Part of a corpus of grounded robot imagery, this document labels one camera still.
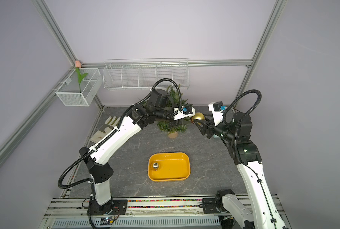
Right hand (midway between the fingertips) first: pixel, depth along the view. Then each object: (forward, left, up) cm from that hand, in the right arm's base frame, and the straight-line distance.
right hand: (199, 117), depth 64 cm
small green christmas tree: (-4, +14, -2) cm, 14 cm away
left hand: (+2, +4, -2) cm, 5 cm away
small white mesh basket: (+21, +70, -3) cm, 73 cm away
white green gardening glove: (+25, +61, -38) cm, 76 cm away
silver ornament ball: (-10, +23, -33) cm, 42 cm away
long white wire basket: (+51, +33, -11) cm, 62 cm away
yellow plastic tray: (-9, +13, -37) cm, 40 cm away
